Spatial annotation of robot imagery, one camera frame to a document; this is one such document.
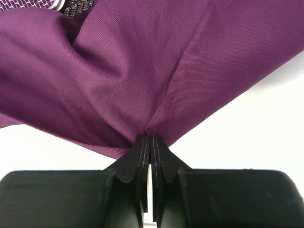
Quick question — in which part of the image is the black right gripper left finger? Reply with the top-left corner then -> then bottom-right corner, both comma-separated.
0,135 -> 150,228

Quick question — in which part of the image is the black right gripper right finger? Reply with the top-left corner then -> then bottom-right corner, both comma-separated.
150,135 -> 304,228

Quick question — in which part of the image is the purple cloth wrap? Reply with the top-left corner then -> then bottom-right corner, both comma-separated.
0,0 -> 304,158

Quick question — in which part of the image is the metal mesh instrument tray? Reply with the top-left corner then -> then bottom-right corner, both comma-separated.
0,0 -> 95,18

